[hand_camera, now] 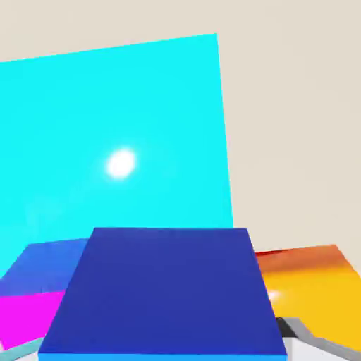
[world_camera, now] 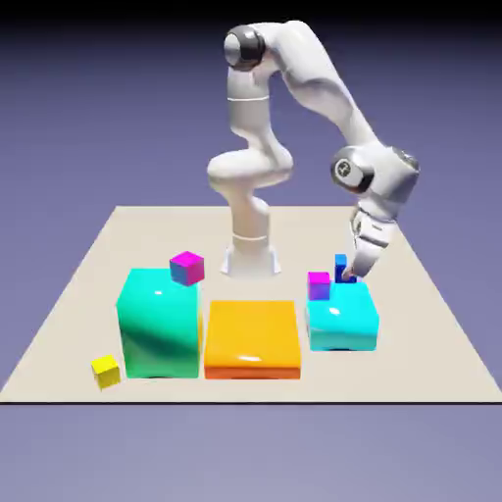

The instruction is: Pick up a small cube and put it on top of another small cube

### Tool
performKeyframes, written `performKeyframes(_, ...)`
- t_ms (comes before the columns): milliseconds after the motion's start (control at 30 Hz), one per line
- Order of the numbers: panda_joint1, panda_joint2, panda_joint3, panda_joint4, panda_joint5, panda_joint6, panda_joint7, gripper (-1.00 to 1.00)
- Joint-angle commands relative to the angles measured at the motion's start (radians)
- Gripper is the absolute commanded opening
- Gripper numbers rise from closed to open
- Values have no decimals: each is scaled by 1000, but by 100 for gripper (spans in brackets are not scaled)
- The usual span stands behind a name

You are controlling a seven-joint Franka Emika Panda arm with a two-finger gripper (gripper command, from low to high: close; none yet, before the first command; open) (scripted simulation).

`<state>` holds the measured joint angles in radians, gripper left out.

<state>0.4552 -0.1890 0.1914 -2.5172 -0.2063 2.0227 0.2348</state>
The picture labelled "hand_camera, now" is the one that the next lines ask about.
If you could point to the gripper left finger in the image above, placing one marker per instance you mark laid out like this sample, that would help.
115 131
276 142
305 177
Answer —
19 354

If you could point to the small yellow cube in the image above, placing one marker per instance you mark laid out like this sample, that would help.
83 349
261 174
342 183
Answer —
316 299

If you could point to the small magenta cube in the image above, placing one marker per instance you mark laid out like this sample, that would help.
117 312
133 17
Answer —
28 313

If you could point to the large cyan box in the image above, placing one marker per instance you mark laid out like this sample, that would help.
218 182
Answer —
112 127

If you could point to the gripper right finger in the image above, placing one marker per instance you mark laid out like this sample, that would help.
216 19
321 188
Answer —
307 348

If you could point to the small blue cube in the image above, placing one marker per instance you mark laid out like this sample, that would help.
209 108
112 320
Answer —
166 293

